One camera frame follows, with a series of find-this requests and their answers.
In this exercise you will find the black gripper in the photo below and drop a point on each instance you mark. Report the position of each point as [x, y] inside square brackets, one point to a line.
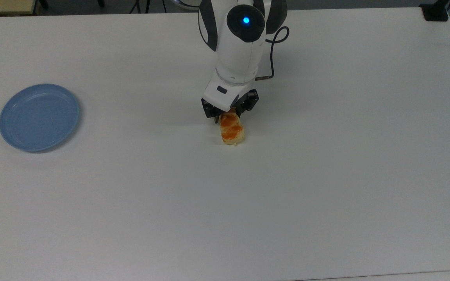
[237, 106]

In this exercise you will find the orange glazed bread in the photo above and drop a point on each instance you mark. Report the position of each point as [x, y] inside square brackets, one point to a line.
[233, 128]

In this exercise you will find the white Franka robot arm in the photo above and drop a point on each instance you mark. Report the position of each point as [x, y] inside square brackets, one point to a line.
[236, 43]

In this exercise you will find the black tripod legs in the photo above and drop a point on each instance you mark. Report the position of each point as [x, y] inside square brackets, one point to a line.
[147, 4]

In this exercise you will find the blue round plate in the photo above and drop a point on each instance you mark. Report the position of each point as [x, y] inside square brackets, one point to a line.
[39, 117]

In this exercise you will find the black table clamp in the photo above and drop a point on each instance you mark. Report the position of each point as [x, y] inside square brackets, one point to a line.
[436, 11]

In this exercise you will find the wooden table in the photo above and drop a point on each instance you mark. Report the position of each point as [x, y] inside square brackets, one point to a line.
[4, 6]

